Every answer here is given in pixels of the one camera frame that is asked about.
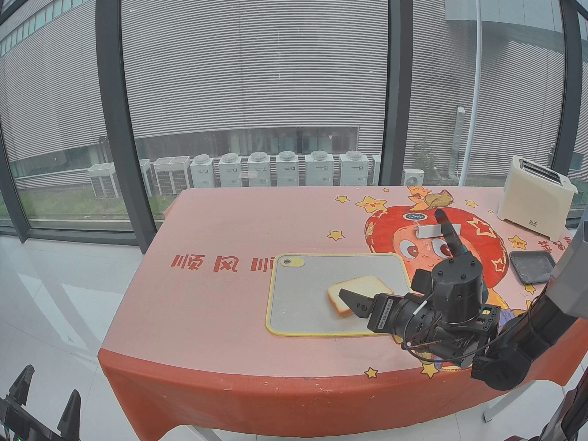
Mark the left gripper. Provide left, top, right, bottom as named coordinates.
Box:
left=0, top=364, right=82, bottom=441

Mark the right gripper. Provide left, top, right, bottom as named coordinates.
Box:
left=338, top=288, right=443, bottom=340

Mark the slice of bread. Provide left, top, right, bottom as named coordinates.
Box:
left=326, top=276, right=395, bottom=319

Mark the cream toaster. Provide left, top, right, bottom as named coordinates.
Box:
left=497, top=156, right=579, bottom=243

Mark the cutting board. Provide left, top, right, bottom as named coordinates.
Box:
left=265, top=252, right=417, bottom=338

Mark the dark grey tray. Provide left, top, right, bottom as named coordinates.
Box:
left=508, top=249, right=557, bottom=286

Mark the window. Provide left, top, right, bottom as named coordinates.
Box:
left=0, top=0, right=588, bottom=252

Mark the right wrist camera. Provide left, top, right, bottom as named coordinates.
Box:
left=410, top=269, right=435, bottom=296

